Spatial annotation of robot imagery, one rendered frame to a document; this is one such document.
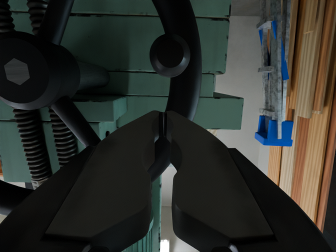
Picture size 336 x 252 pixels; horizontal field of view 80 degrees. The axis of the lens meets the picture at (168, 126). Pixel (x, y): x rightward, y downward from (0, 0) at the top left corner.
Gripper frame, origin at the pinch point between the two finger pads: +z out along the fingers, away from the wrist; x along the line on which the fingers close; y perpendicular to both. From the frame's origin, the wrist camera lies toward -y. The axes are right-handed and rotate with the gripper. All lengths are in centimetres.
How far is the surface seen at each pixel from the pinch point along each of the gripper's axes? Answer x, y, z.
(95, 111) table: -8.9, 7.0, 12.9
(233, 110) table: 12.7, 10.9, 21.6
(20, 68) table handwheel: -10.8, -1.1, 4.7
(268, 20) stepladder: 52, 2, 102
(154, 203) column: -3, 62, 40
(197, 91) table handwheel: 2.9, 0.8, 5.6
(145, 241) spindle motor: -4, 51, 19
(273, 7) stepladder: 54, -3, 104
